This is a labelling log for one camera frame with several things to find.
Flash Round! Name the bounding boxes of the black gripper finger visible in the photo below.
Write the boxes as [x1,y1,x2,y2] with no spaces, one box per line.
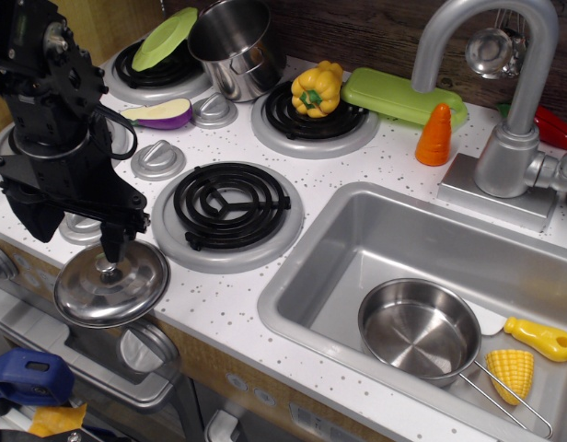
[100,222,131,263]
[6,187,64,243]

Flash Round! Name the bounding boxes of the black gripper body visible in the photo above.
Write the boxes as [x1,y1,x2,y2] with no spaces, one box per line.
[0,141,149,234]

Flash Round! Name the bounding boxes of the shiny steel pot lid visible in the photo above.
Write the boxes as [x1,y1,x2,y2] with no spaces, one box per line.
[53,241,170,329]

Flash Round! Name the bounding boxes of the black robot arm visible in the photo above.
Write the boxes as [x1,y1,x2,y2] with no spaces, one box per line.
[0,1,149,263]

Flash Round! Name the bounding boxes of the silver stove knob lower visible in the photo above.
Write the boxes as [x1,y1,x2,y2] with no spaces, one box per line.
[59,213,101,246]

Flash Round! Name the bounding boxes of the silver stove knob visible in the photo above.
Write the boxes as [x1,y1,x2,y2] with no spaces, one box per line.
[191,93,238,130]
[59,213,101,246]
[131,140,187,181]

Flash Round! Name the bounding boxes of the front left black stove burner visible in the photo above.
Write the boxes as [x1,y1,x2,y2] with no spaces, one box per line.
[0,117,133,168]

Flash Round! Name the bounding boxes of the black stove burner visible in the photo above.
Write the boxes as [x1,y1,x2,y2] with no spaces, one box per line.
[250,82,379,160]
[103,40,211,105]
[0,117,133,168]
[152,162,304,273]

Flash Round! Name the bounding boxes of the silver stove knob middle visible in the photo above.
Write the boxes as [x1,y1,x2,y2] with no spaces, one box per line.
[131,140,187,181]

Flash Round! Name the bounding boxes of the front right black stove burner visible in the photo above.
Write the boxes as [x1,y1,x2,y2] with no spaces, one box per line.
[152,162,304,273]

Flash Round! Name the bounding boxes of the back left black stove burner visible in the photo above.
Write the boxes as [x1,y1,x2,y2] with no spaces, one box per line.
[103,40,211,105]

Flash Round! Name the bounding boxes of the silver stove knob upper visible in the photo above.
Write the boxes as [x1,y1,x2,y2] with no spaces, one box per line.
[191,93,238,130]

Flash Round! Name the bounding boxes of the back right black stove burner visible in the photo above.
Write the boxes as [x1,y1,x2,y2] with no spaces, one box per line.
[250,82,379,160]

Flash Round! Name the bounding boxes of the silver dial at left edge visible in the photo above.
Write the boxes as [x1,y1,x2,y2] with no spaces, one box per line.
[0,249,18,280]

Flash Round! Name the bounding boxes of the silver front oven dial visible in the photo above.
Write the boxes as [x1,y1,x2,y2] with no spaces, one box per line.
[117,319,179,374]

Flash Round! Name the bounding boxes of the toy eggplant half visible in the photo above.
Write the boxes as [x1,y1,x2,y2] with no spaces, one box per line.
[120,98,192,130]

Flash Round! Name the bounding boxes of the blue clamp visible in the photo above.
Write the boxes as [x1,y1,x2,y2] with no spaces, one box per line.
[0,348,75,406]

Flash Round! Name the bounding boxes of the green plastic plate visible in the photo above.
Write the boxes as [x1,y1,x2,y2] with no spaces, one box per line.
[132,6,199,72]

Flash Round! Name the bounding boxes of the yellow cloth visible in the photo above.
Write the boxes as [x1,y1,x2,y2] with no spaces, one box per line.
[28,403,87,437]

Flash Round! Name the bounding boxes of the silver toy sink basin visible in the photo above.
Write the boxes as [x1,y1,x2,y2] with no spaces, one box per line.
[258,183,567,441]

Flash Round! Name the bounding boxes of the steel cooking pot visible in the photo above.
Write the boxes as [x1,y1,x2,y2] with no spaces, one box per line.
[188,0,286,102]

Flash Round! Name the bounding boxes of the yellow toy bell pepper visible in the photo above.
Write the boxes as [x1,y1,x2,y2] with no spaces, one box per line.
[291,61,343,119]

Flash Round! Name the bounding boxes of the green plastic cutting board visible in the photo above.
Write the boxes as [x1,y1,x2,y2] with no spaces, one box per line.
[341,67,468,130]

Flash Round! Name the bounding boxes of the small steel saucepan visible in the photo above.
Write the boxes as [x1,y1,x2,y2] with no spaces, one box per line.
[357,278,553,439]

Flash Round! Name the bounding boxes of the orange toy carrot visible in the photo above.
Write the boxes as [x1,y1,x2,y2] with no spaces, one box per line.
[415,103,452,167]

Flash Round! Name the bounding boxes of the silver toy faucet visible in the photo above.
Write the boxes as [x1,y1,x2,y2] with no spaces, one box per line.
[411,1,567,232]

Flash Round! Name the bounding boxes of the yellow toy corn piece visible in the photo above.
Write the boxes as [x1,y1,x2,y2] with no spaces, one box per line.
[484,349,534,405]

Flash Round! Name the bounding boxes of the hanging steel ladle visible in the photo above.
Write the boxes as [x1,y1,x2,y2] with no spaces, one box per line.
[465,9,528,79]

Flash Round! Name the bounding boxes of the red toy chili pepper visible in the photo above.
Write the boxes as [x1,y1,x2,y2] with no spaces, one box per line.
[533,105,567,150]

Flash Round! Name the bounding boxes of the silver oven door handle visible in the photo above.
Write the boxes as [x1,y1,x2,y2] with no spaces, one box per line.
[0,288,174,413]

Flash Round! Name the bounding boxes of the yellow handled toy knife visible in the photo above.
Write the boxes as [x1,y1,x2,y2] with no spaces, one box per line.
[467,301,567,363]

